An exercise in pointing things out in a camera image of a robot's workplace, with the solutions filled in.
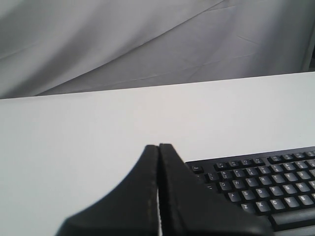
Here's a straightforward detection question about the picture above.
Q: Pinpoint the grey backdrop cloth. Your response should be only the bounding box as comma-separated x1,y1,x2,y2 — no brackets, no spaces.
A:
0,0,315,98

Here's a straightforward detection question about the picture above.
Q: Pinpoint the black acer keyboard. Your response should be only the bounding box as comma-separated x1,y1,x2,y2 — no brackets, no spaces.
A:
186,147,315,236

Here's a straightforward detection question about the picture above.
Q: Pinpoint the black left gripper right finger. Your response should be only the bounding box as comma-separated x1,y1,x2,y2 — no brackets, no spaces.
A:
158,144,273,236

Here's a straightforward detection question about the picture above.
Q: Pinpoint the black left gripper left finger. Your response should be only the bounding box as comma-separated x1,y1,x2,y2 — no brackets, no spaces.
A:
57,145,159,236

